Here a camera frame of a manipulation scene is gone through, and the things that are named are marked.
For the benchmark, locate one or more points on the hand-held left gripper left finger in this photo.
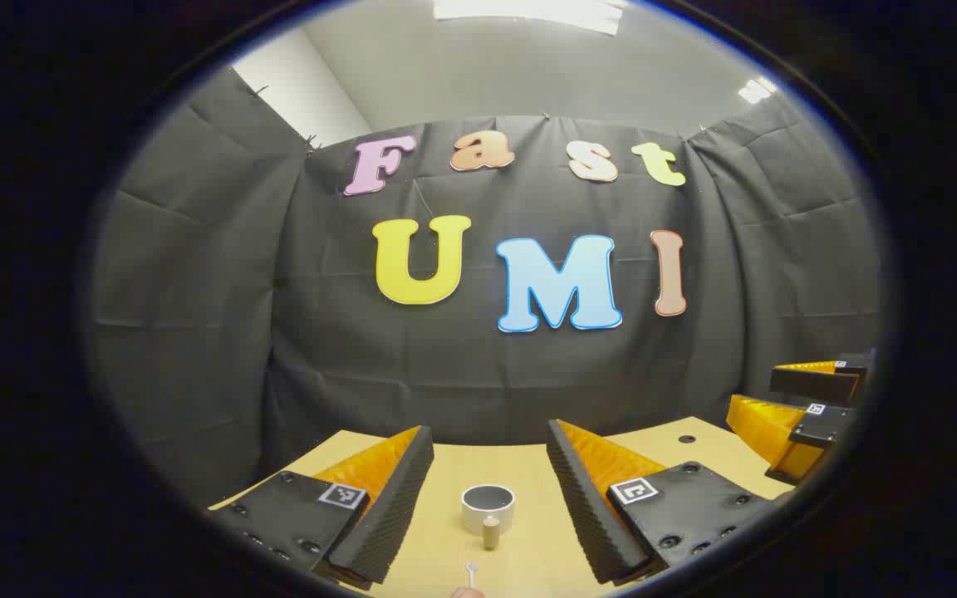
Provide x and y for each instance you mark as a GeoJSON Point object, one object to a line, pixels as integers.
{"type": "Point", "coordinates": [395, 507]}

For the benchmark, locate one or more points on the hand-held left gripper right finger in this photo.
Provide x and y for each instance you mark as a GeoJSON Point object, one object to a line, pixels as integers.
{"type": "Point", "coordinates": [582, 507]}

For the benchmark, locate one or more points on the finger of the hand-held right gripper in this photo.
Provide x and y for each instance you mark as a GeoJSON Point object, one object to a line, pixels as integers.
{"type": "Point", "coordinates": [819, 428]}
{"type": "Point", "coordinates": [815, 382]}

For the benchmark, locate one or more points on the pale pink toothbrush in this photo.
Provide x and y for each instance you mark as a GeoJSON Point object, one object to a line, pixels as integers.
{"type": "Point", "coordinates": [472, 571]}

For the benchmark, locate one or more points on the light wooden desktop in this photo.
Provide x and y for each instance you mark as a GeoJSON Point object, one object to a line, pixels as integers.
{"type": "Point", "coordinates": [487, 465]}

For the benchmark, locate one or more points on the black backdrop cloth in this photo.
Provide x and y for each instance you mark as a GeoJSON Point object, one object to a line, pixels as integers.
{"type": "Point", "coordinates": [462, 365]}

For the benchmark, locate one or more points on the ceiling light panel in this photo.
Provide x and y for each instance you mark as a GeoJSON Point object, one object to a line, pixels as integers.
{"type": "Point", "coordinates": [757, 90]}
{"type": "Point", "coordinates": [528, 10]}

